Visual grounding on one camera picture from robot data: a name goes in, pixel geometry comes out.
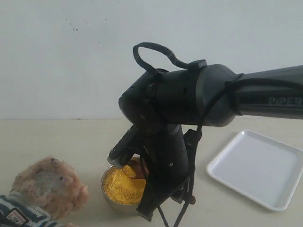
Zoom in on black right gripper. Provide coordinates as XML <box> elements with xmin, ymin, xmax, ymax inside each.
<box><xmin>137</xmin><ymin>125</ymin><xmax>196</xmax><ymax>221</ymax></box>

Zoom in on dark brown wooden spoon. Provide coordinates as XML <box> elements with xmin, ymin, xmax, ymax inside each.
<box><xmin>123</xmin><ymin>158</ymin><xmax>148</xmax><ymax>179</ymax></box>

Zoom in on beige teddy bear striped sweater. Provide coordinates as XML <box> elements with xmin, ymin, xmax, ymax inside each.
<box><xmin>0</xmin><ymin>157</ymin><xmax>89</xmax><ymax>227</ymax></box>

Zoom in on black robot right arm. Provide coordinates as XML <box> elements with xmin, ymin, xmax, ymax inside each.
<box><xmin>118</xmin><ymin>64</ymin><xmax>303</xmax><ymax>225</ymax></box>

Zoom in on yellow millet grains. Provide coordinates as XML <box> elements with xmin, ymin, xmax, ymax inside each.
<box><xmin>103</xmin><ymin>166</ymin><xmax>146</xmax><ymax>206</ymax></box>

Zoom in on stainless steel bowl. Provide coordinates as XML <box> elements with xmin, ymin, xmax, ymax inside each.
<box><xmin>101</xmin><ymin>155</ymin><xmax>140</xmax><ymax>216</ymax></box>

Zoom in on white rectangular plastic tray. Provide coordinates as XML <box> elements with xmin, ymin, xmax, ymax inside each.
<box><xmin>206</xmin><ymin>130</ymin><xmax>303</xmax><ymax>211</ymax></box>

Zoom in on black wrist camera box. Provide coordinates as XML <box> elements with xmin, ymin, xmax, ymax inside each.
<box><xmin>107</xmin><ymin>125</ymin><xmax>140</xmax><ymax>169</ymax></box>

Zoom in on black cable loop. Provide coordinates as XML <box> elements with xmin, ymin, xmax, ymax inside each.
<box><xmin>132</xmin><ymin>42</ymin><xmax>208</xmax><ymax>74</ymax></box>

